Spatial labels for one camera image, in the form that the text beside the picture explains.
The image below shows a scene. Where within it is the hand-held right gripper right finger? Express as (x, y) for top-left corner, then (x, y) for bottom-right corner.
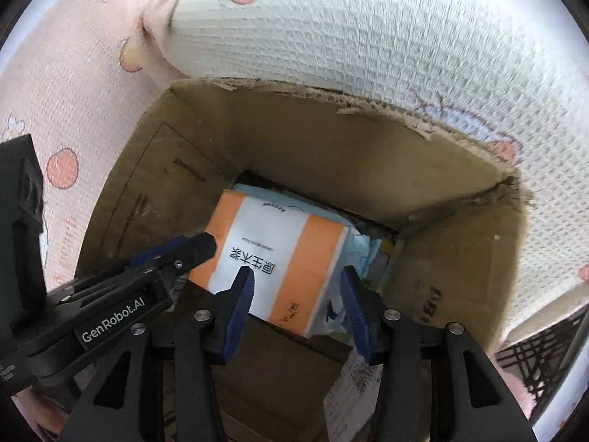
(341, 264), (537, 442)

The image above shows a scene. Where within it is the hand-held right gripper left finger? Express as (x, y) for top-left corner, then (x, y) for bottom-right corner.
(57, 266), (256, 442)

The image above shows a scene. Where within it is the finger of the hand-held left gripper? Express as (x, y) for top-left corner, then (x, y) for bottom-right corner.
(50, 232), (218, 305)
(46, 237), (189, 294)

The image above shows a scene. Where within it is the white and blue wipes pack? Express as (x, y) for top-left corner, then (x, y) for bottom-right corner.
(232, 183), (385, 337)

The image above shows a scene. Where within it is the orange and white tissue pack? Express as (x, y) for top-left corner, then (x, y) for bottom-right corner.
(188, 189), (353, 337)

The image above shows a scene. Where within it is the brown cardboard box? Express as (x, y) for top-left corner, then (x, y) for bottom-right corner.
(76, 77), (535, 442)

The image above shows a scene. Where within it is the dark plaid cloth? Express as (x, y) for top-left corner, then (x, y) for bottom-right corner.
(494, 301), (589, 408)

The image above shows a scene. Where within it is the pink cartoon printed blanket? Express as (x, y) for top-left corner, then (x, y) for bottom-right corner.
(0, 0), (589, 424)

